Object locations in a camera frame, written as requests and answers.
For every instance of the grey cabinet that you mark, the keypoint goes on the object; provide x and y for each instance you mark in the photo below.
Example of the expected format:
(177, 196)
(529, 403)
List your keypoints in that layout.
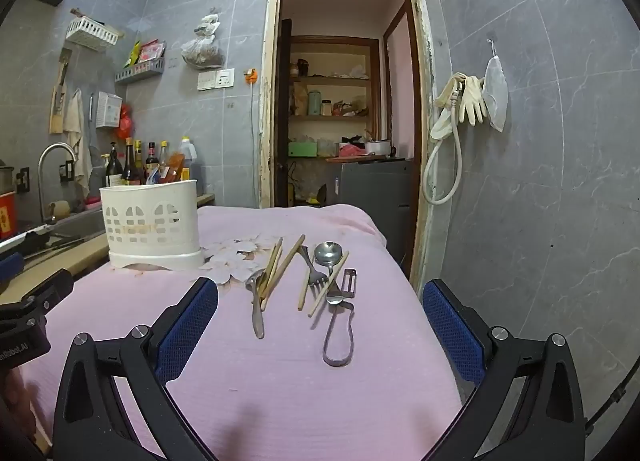
(370, 191)

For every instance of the dark glass bottle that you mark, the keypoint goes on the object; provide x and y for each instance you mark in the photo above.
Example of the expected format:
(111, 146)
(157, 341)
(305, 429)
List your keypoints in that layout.
(114, 173)

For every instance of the steel sink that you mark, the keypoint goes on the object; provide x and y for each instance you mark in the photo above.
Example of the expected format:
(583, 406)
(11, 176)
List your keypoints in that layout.
(82, 223)

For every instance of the slim metal spoon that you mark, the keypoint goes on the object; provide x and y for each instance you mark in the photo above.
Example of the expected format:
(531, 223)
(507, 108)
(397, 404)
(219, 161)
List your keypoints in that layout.
(257, 316)

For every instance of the blue white bag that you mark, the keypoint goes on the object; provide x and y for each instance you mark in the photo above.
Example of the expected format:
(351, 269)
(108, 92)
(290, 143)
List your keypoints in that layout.
(155, 173)

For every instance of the dark wooden door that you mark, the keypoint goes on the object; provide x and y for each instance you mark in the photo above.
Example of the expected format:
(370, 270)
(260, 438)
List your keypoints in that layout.
(282, 116)

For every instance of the small glass jar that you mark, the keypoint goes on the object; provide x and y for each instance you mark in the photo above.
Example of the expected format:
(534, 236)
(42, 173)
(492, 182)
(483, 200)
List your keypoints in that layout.
(326, 108)

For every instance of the beige kitchen counter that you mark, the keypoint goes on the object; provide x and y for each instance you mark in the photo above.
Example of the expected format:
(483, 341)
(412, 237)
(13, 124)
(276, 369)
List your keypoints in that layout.
(87, 256)

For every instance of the person's left hand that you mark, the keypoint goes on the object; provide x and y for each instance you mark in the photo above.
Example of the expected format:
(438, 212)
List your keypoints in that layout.
(15, 393)

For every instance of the metal fork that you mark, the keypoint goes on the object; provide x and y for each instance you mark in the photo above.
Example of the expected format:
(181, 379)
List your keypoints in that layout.
(309, 266)

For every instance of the white wall switch plate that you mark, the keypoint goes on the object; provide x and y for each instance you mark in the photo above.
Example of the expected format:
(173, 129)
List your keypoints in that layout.
(216, 79)

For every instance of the pink floral cloth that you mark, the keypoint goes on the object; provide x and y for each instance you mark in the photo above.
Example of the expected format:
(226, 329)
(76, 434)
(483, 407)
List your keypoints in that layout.
(280, 391)

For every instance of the white plastic utensil holder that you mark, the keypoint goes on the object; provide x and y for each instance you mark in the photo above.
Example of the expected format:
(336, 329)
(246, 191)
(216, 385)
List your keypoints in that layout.
(150, 201)

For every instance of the red plastic bag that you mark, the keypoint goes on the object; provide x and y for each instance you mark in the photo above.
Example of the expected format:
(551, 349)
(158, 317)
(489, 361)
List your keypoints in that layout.
(125, 121)

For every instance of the white cooking pot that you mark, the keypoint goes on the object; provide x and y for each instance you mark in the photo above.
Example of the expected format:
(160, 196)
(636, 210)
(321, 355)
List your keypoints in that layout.
(377, 147)

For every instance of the brown sponge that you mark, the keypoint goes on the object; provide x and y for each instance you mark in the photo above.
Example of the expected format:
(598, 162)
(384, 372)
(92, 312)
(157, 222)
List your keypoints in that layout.
(61, 209)

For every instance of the hanging wooden board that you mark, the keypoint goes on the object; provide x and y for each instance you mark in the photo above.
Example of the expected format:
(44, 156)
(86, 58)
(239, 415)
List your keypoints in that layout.
(59, 101)

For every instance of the orange wall hook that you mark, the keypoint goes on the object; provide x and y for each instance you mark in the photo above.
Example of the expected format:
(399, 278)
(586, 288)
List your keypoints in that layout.
(251, 75)

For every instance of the round metal spoon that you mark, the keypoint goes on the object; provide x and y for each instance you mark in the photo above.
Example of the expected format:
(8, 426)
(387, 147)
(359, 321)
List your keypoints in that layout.
(327, 253)

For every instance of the white wall box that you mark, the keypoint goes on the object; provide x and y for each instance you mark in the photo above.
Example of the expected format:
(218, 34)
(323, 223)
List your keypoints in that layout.
(109, 108)

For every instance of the red cloth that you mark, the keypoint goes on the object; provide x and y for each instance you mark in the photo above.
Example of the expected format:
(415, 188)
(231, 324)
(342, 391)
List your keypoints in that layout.
(351, 149)

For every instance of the red cap sauce bottle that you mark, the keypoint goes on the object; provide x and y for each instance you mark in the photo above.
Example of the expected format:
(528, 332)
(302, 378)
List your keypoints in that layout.
(152, 158)

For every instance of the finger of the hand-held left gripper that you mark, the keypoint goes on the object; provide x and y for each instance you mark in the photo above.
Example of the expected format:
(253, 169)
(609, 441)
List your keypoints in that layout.
(50, 291)
(10, 266)

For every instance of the white plastic wall basket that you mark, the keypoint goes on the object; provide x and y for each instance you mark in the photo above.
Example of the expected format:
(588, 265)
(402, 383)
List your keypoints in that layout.
(92, 33)

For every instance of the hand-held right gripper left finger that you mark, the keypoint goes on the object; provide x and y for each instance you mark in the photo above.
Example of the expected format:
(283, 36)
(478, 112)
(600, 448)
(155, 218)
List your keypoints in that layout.
(187, 326)

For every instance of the wooden shelf unit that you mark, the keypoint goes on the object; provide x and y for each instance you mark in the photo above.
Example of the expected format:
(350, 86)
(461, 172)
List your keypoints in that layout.
(330, 78)

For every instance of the steel faucet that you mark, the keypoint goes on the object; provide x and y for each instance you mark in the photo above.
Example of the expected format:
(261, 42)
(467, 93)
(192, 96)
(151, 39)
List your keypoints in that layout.
(56, 146)

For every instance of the cream rubber glove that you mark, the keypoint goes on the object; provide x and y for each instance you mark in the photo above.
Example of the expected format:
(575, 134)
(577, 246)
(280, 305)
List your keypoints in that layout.
(474, 101)

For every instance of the cooking oil jug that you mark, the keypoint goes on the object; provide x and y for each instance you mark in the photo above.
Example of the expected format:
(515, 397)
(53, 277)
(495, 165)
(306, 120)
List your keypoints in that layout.
(187, 153)

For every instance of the wooden chopstick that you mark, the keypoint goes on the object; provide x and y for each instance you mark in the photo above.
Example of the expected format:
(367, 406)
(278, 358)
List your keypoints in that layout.
(276, 263)
(327, 285)
(285, 268)
(270, 261)

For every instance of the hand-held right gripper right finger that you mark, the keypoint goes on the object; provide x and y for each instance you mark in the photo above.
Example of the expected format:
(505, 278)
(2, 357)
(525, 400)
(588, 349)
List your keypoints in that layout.
(452, 336)

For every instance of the grey wall shelf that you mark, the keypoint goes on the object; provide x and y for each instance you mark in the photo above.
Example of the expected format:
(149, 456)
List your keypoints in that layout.
(140, 72)

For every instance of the green box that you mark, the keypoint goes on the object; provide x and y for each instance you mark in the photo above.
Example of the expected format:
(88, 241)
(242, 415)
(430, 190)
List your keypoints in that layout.
(302, 149)

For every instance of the worn beige door frame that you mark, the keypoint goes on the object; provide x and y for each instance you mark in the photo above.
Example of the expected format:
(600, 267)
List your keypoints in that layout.
(267, 91)

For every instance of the hanging clear plastic bag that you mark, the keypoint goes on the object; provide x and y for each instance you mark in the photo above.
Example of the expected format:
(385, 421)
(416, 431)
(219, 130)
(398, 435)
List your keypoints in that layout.
(202, 51)

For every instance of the teal canister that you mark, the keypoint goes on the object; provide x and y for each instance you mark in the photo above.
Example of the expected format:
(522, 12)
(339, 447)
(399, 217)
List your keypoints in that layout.
(314, 103)

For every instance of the red snack packet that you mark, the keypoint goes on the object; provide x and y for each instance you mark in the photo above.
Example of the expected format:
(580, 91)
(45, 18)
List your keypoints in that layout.
(152, 52)

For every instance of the grey metal pot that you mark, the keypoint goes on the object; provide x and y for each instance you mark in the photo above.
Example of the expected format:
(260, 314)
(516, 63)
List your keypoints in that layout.
(4, 178)

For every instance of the black wall socket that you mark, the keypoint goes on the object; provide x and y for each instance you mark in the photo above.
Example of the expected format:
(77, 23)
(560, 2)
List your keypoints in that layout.
(66, 171)
(22, 179)

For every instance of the hanging metal rod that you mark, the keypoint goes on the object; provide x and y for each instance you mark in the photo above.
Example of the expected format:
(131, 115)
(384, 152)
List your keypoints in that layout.
(92, 108)

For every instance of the hanging dish towel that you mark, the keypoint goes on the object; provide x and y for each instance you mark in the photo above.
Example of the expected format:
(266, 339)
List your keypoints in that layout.
(75, 116)

